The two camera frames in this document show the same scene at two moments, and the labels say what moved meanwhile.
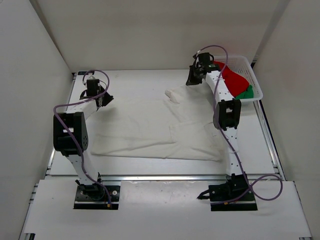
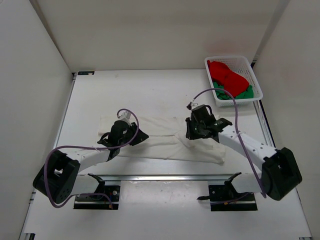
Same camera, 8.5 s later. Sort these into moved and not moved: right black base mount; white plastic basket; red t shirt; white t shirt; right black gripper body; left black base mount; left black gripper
Moved: white t shirt; left black gripper; right black gripper body
Not moved: left black base mount; white plastic basket; red t shirt; right black base mount
